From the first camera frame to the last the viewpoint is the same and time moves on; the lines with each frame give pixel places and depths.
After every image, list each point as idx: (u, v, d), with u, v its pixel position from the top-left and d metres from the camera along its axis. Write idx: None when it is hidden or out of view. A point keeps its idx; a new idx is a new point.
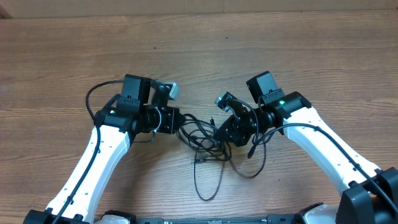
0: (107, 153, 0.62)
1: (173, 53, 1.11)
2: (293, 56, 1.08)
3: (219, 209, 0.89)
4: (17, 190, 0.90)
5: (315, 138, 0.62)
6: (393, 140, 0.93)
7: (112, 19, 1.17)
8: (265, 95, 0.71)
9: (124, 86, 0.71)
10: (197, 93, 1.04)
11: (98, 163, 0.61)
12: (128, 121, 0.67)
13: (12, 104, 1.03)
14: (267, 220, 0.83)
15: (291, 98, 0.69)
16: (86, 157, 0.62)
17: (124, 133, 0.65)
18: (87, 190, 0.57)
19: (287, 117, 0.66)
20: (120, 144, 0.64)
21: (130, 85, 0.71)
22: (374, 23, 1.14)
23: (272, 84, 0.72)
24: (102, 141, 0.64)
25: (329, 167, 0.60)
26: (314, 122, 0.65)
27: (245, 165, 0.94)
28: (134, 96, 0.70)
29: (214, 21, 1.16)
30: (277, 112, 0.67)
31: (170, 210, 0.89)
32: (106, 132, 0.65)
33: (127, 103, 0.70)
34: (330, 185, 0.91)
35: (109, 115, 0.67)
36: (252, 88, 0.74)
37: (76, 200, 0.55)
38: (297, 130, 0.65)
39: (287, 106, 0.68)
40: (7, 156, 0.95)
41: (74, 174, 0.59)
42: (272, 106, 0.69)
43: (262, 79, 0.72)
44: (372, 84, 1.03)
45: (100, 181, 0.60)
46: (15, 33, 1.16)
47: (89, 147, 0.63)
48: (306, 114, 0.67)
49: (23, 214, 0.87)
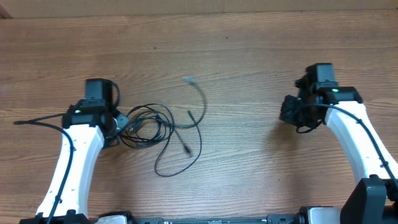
0: (84, 149, 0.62)
1: (173, 53, 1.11)
2: (293, 56, 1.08)
3: (219, 208, 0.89)
4: (17, 190, 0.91)
5: (354, 128, 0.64)
6: (393, 140, 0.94)
7: (112, 19, 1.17)
8: (319, 82, 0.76)
9: (86, 90, 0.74)
10: (197, 93, 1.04)
11: (77, 161, 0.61)
12: (96, 116, 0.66)
13: (12, 104, 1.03)
14: (267, 220, 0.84)
15: (344, 89, 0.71)
16: (63, 157, 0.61)
17: (94, 127, 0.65)
18: (73, 186, 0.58)
19: (335, 102, 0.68)
20: (94, 139, 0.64)
21: (92, 87, 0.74)
22: (374, 23, 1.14)
23: (330, 76, 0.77)
24: (75, 139, 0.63)
25: (356, 157, 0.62)
26: (359, 116, 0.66)
27: (245, 164, 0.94)
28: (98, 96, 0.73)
29: (214, 21, 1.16)
30: (326, 95, 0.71)
31: (170, 210, 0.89)
32: (76, 132, 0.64)
33: (92, 102, 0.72)
34: (330, 185, 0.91)
35: (76, 114, 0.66)
36: (310, 75, 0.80)
37: (64, 198, 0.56)
38: (339, 117, 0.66)
39: (339, 94, 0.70)
40: (7, 156, 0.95)
41: (56, 175, 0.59)
42: (324, 90, 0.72)
43: (323, 69, 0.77)
44: (372, 84, 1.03)
45: (83, 177, 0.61)
46: (15, 33, 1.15)
47: (63, 149, 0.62)
48: (354, 107, 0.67)
49: (23, 214, 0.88)
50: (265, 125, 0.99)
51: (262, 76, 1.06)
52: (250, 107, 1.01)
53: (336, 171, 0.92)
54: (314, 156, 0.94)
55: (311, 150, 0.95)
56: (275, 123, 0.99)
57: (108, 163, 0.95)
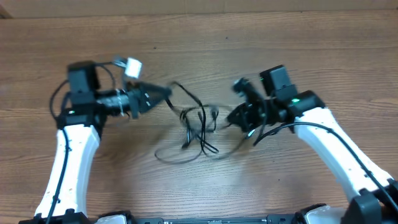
0: (79, 149, 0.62)
1: (173, 53, 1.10)
2: (293, 56, 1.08)
3: (219, 208, 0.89)
4: (18, 190, 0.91)
5: (328, 140, 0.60)
6: (393, 140, 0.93)
7: (112, 19, 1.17)
8: (278, 89, 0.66)
9: (69, 81, 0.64)
10: (198, 93, 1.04)
11: (73, 160, 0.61)
12: (90, 115, 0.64)
13: (12, 104, 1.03)
14: (267, 220, 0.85)
15: (304, 96, 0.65)
16: (59, 158, 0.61)
17: (90, 127, 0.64)
18: (71, 186, 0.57)
19: (300, 116, 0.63)
20: (90, 138, 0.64)
21: (76, 79, 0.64)
22: (374, 23, 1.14)
23: (286, 79, 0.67)
24: (71, 139, 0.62)
25: (338, 169, 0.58)
26: (326, 124, 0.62)
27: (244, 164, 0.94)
28: (85, 89, 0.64)
29: (213, 21, 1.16)
30: (290, 109, 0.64)
31: (170, 210, 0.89)
32: (73, 132, 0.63)
33: (81, 98, 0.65)
34: (330, 185, 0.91)
35: (69, 115, 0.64)
36: (264, 81, 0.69)
37: (63, 198, 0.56)
38: (309, 130, 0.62)
39: (301, 104, 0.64)
40: (7, 156, 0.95)
41: (52, 177, 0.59)
42: (285, 102, 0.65)
43: (277, 73, 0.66)
44: (372, 84, 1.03)
45: (80, 176, 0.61)
46: (15, 33, 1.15)
47: (58, 150, 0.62)
48: (319, 115, 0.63)
49: (23, 214, 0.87)
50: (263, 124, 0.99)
51: None
52: None
53: None
54: (314, 157, 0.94)
55: (311, 150, 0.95)
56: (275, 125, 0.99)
57: (108, 163, 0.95)
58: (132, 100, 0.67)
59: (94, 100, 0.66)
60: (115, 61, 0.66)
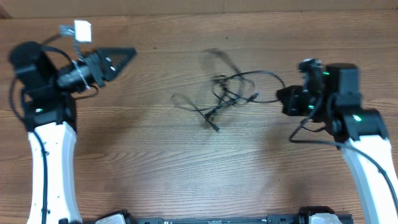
0: (57, 150, 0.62)
1: (173, 53, 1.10)
2: (291, 58, 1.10)
3: (219, 208, 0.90)
4: (18, 190, 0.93)
5: (375, 178, 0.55)
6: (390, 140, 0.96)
7: (112, 19, 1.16)
8: (340, 95, 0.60)
9: (23, 79, 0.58)
10: (198, 93, 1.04)
11: (53, 165, 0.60)
12: (60, 110, 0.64)
13: (11, 104, 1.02)
14: (267, 220, 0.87)
15: (367, 113, 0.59)
16: (37, 165, 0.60)
17: (63, 124, 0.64)
18: (58, 193, 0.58)
19: (354, 139, 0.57)
20: (65, 136, 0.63)
21: (28, 77, 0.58)
22: (375, 23, 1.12)
23: (354, 86, 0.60)
24: (45, 142, 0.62)
25: (371, 210, 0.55)
26: (380, 160, 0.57)
27: (245, 164, 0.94)
28: (43, 83, 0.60)
29: (214, 21, 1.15)
30: (346, 125, 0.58)
31: (170, 210, 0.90)
32: (46, 134, 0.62)
33: (42, 91, 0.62)
34: (329, 185, 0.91)
35: (38, 115, 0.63)
36: (329, 76, 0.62)
37: (52, 207, 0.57)
38: (359, 161, 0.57)
39: (363, 124, 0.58)
40: (7, 157, 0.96)
41: (35, 185, 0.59)
42: (343, 114, 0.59)
43: (348, 74, 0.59)
44: (372, 84, 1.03)
45: (65, 178, 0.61)
46: (16, 34, 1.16)
47: (34, 155, 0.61)
48: (375, 147, 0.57)
49: (23, 214, 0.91)
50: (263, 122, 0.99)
51: (263, 76, 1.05)
52: (249, 107, 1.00)
53: (336, 170, 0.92)
54: (315, 156, 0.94)
55: (312, 150, 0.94)
56: (276, 122, 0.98)
57: (108, 163, 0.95)
58: (93, 68, 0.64)
59: (56, 88, 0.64)
60: (63, 30, 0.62)
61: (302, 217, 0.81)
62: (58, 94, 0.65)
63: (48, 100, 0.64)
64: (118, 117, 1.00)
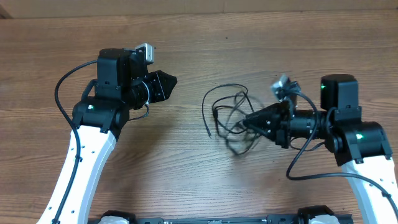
0: (91, 160, 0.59)
1: (172, 53, 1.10)
2: (293, 57, 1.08)
3: (219, 208, 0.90)
4: (18, 190, 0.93)
5: (379, 203, 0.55)
6: (391, 140, 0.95)
7: (112, 19, 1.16)
8: (339, 109, 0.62)
9: (99, 70, 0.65)
10: (198, 93, 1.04)
11: (81, 173, 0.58)
12: (109, 114, 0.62)
13: (12, 104, 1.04)
14: (267, 220, 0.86)
15: (369, 129, 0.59)
16: (67, 167, 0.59)
17: (106, 133, 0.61)
18: (74, 208, 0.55)
19: (357, 161, 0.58)
20: (103, 148, 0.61)
21: (106, 68, 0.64)
22: (375, 23, 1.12)
23: (352, 99, 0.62)
24: (84, 146, 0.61)
25: None
26: (385, 182, 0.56)
27: (245, 165, 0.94)
28: (113, 82, 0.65)
29: (213, 21, 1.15)
30: (346, 141, 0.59)
31: (170, 210, 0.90)
32: (86, 137, 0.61)
33: (106, 90, 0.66)
34: (329, 185, 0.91)
35: (87, 111, 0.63)
36: (326, 89, 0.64)
37: (63, 219, 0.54)
38: (363, 185, 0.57)
39: (365, 142, 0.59)
40: (8, 157, 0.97)
41: (58, 188, 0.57)
42: (344, 130, 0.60)
43: (346, 89, 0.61)
44: (372, 84, 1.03)
45: (87, 193, 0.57)
46: (15, 33, 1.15)
47: (69, 155, 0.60)
48: (380, 168, 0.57)
49: (23, 214, 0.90)
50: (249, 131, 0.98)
51: (262, 76, 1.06)
52: (250, 107, 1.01)
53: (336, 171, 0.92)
54: (314, 157, 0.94)
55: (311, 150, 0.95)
56: None
57: (108, 163, 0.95)
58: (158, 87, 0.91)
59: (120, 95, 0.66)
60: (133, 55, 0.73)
61: (302, 219, 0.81)
62: (120, 101, 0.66)
63: (108, 100, 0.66)
64: None
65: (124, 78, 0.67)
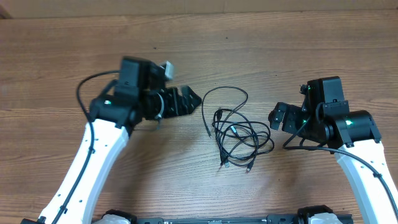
0: (104, 152, 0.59)
1: (172, 53, 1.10)
2: (293, 57, 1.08)
3: (219, 208, 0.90)
4: (18, 190, 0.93)
5: (370, 182, 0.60)
6: (392, 140, 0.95)
7: (112, 19, 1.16)
8: (326, 103, 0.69)
9: (121, 72, 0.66)
10: (198, 93, 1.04)
11: (93, 165, 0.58)
12: (124, 111, 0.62)
13: (12, 104, 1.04)
14: (267, 220, 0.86)
15: (359, 116, 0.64)
16: (80, 157, 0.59)
17: (120, 129, 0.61)
18: (82, 198, 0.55)
19: (347, 145, 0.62)
20: (116, 142, 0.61)
21: (128, 69, 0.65)
22: (375, 23, 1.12)
23: (338, 94, 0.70)
24: (97, 139, 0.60)
25: (370, 212, 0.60)
26: (375, 163, 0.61)
27: (245, 165, 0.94)
28: (132, 83, 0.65)
29: (214, 21, 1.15)
30: (337, 128, 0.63)
31: (170, 210, 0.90)
32: (101, 130, 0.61)
33: (124, 89, 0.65)
34: (329, 185, 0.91)
35: (104, 106, 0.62)
36: (314, 90, 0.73)
37: (71, 208, 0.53)
38: (354, 166, 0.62)
39: (354, 127, 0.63)
40: (8, 157, 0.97)
41: (69, 177, 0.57)
42: (335, 119, 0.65)
43: (330, 85, 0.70)
44: (372, 84, 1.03)
45: (96, 184, 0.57)
46: (15, 33, 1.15)
47: (83, 146, 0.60)
48: (369, 152, 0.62)
49: (23, 214, 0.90)
50: (249, 134, 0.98)
51: (262, 76, 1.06)
52: (250, 107, 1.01)
53: (336, 170, 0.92)
54: (314, 156, 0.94)
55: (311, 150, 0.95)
56: None
57: None
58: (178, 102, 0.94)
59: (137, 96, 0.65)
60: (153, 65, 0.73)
61: (302, 219, 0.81)
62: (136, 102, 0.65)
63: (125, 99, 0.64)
64: None
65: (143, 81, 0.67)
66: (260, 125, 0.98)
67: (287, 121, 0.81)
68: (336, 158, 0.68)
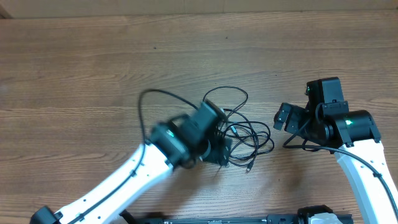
0: (142, 181, 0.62)
1: (173, 54, 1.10)
2: (293, 57, 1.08)
3: (219, 208, 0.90)
4: (18, 190, 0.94)
5: (370, 182, 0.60)
6: (391, 140, 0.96)
7: (112, 19, 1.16)
8: (326, 103, 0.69)
9: (198, 112, 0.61)
10: (199, 93, 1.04)
11: (127, 188, 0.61)
12: (178, 153, 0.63)
13: (12, 104, 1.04)
14: (267, 220, 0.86)
15: (359, 116, 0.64)
16: (120, 173, 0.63)
17: (168, 165, 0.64)
18: (101, 214, 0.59)
19: (347, 145, 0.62)
20: (157, 175, 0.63)
21: (204, 114, 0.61)
22: (375, 23, 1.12)
23: (337, 95, 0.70)
24: (143, 165, 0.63)
25: (369, 211, 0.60)
26: (375, 162, 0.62)
27: (244, 165, 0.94)
28: (200, 127, 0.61)
29: (214, 21, 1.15)
30: (337, 128, 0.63)
31: (170, 210, 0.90)
32: (150, 157, 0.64)
33: (190, 129, 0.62)
34: (329, 185, 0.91)
35: (166, 136, 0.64)
36: (313, 91, 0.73)
37: (87, 219, 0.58)
38: (354, 166, 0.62)
39: (354, 127, 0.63)
40: (7, 157, 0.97)
41: (102, 187, 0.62)
42: (335, 119, 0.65)
43: (329, 85, 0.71)
44: (372, 84, 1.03)
45: (120, 206, 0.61)
46: (15, 33, 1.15)
47: (129, 163, 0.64)
48: (369, 152, 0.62)
49: (23, 214, 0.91)
50: (249, 134, 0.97)
51: (262, 76, 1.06)
52: (250, 107, 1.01)
53: (336, 170, 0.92)
54: (314, 156, 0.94)
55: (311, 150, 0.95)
56: None
57: (108, 163, 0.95)
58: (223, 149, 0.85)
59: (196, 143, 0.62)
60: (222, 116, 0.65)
61: (301, 219, 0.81)
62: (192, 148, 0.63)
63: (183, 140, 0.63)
64: (118, 117, 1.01)
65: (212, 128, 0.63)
66: (260, 125, 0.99)
67: (290, 121, 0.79)
68: (336, 158, 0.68)
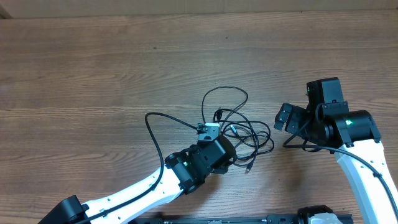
0: (158, 196, 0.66)
1: (173, 54, 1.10)
2: (293, 57, 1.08)
3: (219, 208, 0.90)
4: (18, 190, 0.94)
5: (370, 182, 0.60)
6: (391, 140, 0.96)
7: (112, 19, 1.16)
8: (326, 104, 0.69)
9: (209, 148, 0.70)
10: (199, 93, 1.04)
11: (146, 199, 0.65)
12: (189, 182, 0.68)
13: (12, 104, 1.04)
14: (267, 220, 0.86)
15: (359, 116, 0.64)
16: (142, 185, 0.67)
17: (180, 189, 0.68)
18: (121, 215, 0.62)
19: (348, 145, 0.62)
20: (172, 195, 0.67)
21: (215, 150, 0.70)
22: (375, 23, 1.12)
23: (337, 95, 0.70)
24: (161, 182, 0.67)
25: (369, 212, 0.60)
26: (375, 163, 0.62)
27: (244, 165, 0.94)
28: (209, 162, 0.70)
29: (214, 21, 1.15)
30: (337, 128, 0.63)
31: (170, 210, 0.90)
32: (166, 176, 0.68)
33: (201, 162, 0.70)
34: (329, 185, 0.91)
35: (180, 164, 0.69)
36: (313, 91, 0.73)
37: (109, 217, 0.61)
38: (354, 166, 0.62)
39: (354, 127, 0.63)
40: (7, 157, 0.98)
41: (125, 193, 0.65)
42: (335, 119, 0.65)
43: (328, 85, 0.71)
44: (372, 84, 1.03)
45: (137, 213, 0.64)
46: (15, 33, 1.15)
47: (148, 178, 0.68)
48: (369, 152, 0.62)
49: (23, 214, 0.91)
50: (249, 134, 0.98)
51: (262, 76, 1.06)
52: (250, 107, 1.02)
53: (336, 170, 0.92)
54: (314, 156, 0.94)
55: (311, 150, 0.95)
56: None
57: (108, 163, 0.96)
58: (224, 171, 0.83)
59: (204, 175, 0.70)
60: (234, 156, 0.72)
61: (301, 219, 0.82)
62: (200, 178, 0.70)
63: (194, 170, 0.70)
64: (118, 117, 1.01)
65: (218, 165, 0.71)
66: (260, 125, 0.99)
67: (290, 121, 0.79)
68: (336, 159, 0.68)
